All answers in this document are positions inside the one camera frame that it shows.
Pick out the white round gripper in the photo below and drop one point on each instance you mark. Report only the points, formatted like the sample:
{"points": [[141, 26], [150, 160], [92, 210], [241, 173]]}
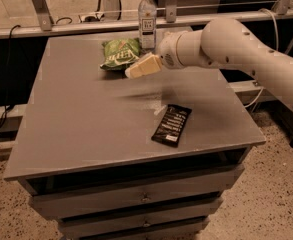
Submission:
{"points": [[167, 52]]}

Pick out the green jalapeno chip bag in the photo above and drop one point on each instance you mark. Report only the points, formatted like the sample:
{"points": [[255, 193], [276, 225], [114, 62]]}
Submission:
{"points": [[119, 54]]}

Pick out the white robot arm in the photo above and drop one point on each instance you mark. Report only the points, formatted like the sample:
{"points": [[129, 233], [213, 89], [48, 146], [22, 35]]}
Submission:
{"points": [[224, 43]]}

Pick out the clear plastic water bottle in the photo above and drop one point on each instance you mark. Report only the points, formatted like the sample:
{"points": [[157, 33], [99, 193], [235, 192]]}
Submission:
{"points": [[147, 15]]}

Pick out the white power strip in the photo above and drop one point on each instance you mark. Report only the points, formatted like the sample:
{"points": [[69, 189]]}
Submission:
{"points": [[95, 17]]}

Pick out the black snack bar wrapper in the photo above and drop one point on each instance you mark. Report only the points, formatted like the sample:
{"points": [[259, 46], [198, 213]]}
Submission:
{"points": [[171, 125]]}

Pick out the grey drawer cabinet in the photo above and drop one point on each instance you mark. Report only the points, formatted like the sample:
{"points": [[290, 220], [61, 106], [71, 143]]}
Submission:
{"points": [[84, 127]]}

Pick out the top grey drawer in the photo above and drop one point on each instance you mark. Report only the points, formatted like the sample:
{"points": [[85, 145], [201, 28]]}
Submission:
{"points": [[134, 193]]}

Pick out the grey drawer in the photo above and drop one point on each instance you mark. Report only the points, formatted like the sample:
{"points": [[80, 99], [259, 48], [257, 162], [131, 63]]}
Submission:
{"points": [[155, 231], [134, 193], [140, 218]]}

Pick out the middle grey drawer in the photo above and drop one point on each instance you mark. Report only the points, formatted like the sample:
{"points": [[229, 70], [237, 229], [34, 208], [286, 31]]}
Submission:
{"points": [[140, 218]]}

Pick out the bottom grey drawer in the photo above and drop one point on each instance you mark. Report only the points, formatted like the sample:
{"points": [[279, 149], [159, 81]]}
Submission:
{"points": [[155, 231]]}

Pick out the metal guard rail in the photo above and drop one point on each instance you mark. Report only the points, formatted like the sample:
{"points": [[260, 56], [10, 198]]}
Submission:
{"points": [[36, 18]]}

